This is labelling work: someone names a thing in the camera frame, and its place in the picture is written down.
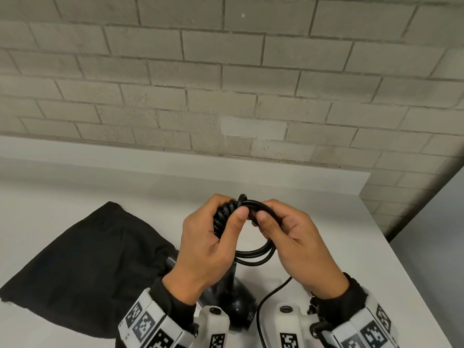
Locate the person's right hand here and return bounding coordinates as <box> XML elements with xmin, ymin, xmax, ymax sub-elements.
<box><xmin>255</xmin><ymin>199</ymin><xmax>349</xmax><ymax>301</ymax></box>

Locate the person's left hand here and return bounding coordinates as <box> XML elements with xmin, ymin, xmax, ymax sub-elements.
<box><xmin>162</xmin><ymin>193</ymin><xmax>250</xmax><ymax>306</ymax></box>

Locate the black power cord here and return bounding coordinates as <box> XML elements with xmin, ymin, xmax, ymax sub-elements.
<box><xmin>213</xmin><ymin>193</ymin><xmax>293</xmax><ymax>348</ymax></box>

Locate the black hair dryer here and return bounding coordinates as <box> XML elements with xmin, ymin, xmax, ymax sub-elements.
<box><xmin>165</xmin><ymin>255</ymin><xmax>258</xmax><ymax>332</ymax></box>

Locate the black cloth drawstring bag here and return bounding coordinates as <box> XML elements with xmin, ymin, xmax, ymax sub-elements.
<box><xmin>0</xmin><ymin>202</ymin><xmax>178</xmax><ymax>339</ymax></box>

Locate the right wristband with markers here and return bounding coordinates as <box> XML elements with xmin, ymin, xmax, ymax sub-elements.
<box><xmin>307</xmin><ymin>273</ymin><xmax>399</xmax><ymax>348</ymax></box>

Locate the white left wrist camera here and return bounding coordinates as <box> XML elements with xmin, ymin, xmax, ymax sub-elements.
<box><xmin>194</xmin><ymin>305</ymin><xmax>231</xmax><ymax>348</ymax></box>

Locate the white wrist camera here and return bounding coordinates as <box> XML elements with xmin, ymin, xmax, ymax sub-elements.
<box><xmin>272</xmin><ymin>303</ymin><xmax>316</xmax><ymax>348</ymax></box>
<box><xmin>194</xmin><ymin>305</ymin><xmax>231</xmax><ymax>348</ymax></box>

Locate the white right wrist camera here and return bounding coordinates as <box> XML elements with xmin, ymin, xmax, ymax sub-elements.
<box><xmin>272</xmin><ymin>303</ymin><xmax>316</xmax><ymax>348</ymax></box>

